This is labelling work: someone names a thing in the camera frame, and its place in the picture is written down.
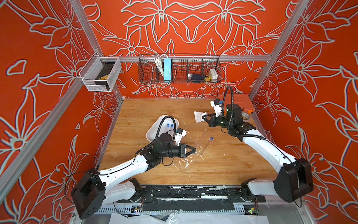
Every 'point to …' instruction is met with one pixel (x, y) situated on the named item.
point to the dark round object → (196, 78)
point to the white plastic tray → (152, 132)
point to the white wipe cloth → (198, 116)
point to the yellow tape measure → (209, 78)
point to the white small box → (213, 75)
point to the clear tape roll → (243, 114)
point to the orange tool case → (244, 100)
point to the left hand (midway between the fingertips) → (195, 151)
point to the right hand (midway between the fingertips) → (200, 116)
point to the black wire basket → (185, 68)
